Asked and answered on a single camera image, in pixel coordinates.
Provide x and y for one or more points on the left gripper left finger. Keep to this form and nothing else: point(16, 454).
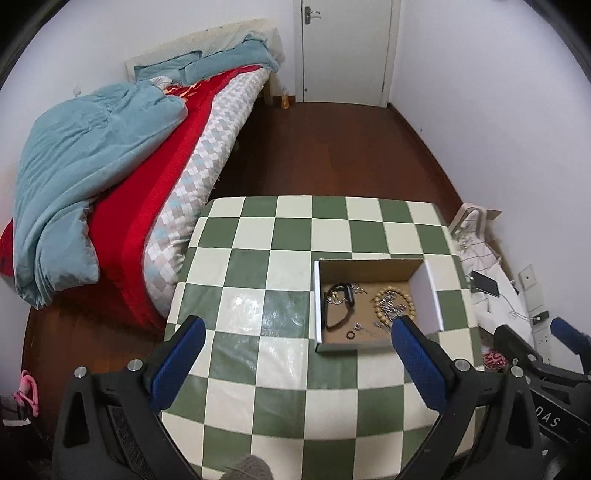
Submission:
point(109, 424)

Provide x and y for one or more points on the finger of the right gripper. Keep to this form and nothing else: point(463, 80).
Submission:
point(514, 348)
point(577, 342)

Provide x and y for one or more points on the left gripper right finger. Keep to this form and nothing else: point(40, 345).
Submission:
point(486, 426)

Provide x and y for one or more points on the black wristband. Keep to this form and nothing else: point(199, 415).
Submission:
point(338, 306)

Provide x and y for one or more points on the white red plastic bag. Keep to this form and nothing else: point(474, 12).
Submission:
point(494, 360)

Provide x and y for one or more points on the black charger plug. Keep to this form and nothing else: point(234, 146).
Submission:
point(540, 317)

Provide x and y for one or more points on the black smartphone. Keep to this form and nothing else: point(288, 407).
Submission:
point(483, 284)

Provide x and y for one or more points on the pink slipper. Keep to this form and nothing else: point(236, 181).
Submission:
point(27, 396)

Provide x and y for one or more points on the green white checkered tablecloth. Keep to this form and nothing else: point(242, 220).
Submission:
point(258, 386)

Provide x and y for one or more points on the white cardboard box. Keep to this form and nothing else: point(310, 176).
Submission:
point(385, 289)

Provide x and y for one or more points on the red bed cover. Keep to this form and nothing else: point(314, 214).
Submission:
point(122, 216)

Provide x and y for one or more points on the teal blanket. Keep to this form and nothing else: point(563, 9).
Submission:
point(75, 151)

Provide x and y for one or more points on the orange bottle by door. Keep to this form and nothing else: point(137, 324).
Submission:
point(285, 100)

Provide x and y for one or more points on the white door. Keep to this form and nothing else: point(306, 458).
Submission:
point(345, 50)

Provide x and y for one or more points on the checkered mattress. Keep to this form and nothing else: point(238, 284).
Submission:
point(166, 245)

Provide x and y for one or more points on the teal pillow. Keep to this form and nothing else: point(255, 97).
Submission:
point(192, 67)

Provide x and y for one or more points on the white wall socket strip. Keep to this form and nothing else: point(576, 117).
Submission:
point(532, 294)

